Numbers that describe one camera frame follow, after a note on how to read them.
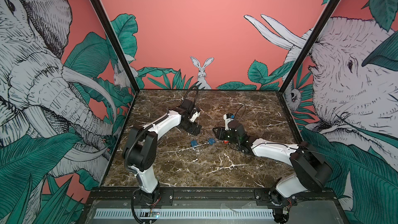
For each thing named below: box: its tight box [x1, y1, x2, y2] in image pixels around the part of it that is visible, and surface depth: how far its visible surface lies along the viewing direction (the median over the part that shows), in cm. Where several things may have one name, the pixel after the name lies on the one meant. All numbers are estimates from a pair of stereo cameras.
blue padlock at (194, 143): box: [190, 140, 199, 148], surface depth 94 cm
